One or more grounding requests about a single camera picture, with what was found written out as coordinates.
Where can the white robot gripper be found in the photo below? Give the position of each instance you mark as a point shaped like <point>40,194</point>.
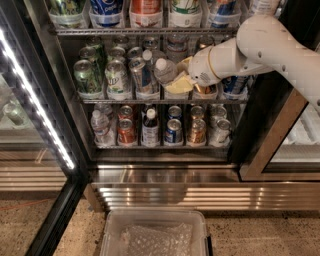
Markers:
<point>201,67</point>

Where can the clear front water bottle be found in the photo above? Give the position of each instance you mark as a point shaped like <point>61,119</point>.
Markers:
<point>165,71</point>

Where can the clear water bottle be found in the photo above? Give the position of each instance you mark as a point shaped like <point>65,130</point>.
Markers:
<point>165,71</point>
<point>177,47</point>

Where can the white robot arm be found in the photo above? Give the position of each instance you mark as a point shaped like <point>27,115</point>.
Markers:
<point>262,44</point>

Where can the clear rear water bottle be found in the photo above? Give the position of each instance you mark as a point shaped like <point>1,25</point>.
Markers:
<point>177,47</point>

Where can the dark bottom juice bottle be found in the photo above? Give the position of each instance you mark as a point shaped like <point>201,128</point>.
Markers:
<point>150,129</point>

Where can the white green top bottle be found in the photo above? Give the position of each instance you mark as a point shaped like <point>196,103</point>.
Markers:
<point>185,13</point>

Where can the blue white top bottle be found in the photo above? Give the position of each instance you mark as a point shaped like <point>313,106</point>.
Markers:
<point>223,13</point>

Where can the orange top shelf bottle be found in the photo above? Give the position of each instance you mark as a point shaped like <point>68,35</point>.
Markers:
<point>145,13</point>

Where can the rear bottom water bottle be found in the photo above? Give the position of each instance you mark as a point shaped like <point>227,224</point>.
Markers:
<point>106,109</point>

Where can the blue pepsi top bottle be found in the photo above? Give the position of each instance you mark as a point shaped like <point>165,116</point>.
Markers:
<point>107,13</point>

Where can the small bottom water bottle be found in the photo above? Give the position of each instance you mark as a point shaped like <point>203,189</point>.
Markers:
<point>103,129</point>

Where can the white top right bottle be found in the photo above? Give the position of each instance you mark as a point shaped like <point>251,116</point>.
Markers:
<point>265,7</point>

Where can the green top shelf bottle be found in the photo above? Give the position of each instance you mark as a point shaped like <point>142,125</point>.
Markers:
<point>69,14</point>

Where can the blue rear bottom can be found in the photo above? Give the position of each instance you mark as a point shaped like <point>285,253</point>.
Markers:
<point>175,112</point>

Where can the silver blue front can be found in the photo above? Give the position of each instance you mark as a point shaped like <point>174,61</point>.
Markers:
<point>146,86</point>

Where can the silver blue can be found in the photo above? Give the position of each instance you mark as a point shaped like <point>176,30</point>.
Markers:
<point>146,86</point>
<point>150,43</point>
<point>134,52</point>

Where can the silver blue rear can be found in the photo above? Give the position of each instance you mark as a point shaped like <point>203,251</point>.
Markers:
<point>150,43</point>

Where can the silver blue middle can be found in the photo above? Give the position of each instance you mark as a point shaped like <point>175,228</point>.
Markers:
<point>134,52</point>

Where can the blue front bottom can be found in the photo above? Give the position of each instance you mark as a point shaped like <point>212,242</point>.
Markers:
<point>173,132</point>

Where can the gold front bottom can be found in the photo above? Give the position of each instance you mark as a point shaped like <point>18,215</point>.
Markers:
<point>197,132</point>

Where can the white green front can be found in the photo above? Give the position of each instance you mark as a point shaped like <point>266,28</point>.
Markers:
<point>118,87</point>

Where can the white green can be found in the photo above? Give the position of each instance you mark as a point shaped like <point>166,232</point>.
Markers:
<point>117,53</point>
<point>121,41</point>
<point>118,87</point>

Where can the orange rear bottom can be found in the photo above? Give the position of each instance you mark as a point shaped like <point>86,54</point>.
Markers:
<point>126,112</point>

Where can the orange can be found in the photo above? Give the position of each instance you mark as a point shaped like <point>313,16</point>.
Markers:
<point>126,132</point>
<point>126,112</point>

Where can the white green middle can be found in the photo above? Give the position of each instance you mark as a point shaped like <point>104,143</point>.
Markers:
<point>117,53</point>

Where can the silver front bottom can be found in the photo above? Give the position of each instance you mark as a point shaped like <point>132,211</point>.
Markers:
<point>220,133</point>

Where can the white green rear can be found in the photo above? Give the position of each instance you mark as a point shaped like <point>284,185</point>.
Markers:
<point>121,41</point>

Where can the orange front bottom can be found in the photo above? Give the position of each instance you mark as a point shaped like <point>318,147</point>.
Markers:
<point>126,132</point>

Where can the green middle soda can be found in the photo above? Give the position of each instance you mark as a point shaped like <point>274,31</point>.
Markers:
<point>93,55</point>

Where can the green soda can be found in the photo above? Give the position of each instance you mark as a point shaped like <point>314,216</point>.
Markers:
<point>88,85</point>
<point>93,55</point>
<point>97,43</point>

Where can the green rear soda can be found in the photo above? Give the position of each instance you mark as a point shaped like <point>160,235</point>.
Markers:
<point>97,43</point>

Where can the green front soda can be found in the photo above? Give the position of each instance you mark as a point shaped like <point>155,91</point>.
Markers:
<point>88,85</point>

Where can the clear plastic storage bin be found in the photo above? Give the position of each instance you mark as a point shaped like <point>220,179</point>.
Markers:
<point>118,220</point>

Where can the bubble wrap sheet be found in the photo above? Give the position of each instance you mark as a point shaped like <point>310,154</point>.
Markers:
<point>143,240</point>

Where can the white led light strip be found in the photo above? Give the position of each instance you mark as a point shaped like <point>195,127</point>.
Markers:
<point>35,101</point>

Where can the middle wire shelf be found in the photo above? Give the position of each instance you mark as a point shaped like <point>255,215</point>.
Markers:
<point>159,102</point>

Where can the wire shelf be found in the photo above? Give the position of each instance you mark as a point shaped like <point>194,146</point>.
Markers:
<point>159,102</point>
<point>140,31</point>

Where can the right fridge door frame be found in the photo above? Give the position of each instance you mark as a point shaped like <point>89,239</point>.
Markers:
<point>273,110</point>

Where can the top wire shelf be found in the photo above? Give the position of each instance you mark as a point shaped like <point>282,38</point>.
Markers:
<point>140,31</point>

